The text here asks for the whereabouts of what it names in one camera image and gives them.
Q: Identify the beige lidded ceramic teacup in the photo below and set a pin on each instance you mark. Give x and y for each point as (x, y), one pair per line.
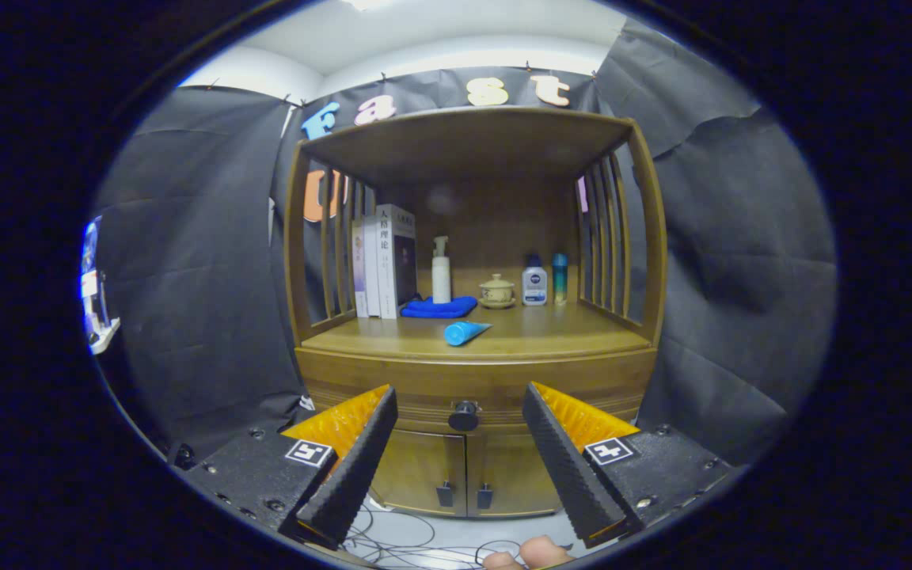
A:
(497, 291)

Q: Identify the blue squeeze tube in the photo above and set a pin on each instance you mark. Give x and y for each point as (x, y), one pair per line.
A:
(460, 333)

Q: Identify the white bottle with blue cap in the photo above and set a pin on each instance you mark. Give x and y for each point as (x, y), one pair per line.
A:
(534, 286)

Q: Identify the black round drawer knob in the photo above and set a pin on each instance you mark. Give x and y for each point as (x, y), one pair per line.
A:
(463, 415)

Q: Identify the white pump bottle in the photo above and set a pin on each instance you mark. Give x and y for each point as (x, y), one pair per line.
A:
(441, 285)

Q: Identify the wooden drawer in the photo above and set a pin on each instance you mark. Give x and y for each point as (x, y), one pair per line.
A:
(464, 384)

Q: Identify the wooden countertop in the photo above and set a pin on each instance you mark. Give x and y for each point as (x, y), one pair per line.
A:
(551, 332)

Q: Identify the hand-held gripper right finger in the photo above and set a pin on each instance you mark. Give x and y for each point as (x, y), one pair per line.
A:
(563, 467)

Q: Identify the white stand device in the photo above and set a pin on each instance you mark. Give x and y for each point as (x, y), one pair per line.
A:
(92, 317)

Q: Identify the blue folded cloth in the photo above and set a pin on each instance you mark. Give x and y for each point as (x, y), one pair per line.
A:
(436, 307)

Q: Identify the thin pale pink book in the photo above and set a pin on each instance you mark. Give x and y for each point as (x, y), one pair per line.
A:
(359, 273)

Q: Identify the wooden cabinet door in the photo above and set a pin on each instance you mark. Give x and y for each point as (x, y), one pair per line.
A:
(511, 467)
(416, 467)

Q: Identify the teal slim bottle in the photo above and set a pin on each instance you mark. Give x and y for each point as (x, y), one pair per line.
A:
(560, 277)

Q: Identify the thin white book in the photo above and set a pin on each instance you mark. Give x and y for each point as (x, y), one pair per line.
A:
(371, 273)

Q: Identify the wooden cabinet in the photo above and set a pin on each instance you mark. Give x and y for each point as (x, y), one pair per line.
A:
(495, 222)

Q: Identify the thick white and black book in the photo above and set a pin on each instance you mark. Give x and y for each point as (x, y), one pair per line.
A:
(387, 269)

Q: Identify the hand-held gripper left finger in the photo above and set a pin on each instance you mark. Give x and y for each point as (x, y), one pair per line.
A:
(357, 467)

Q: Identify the black electronic box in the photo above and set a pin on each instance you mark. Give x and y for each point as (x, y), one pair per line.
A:
(184, 457)

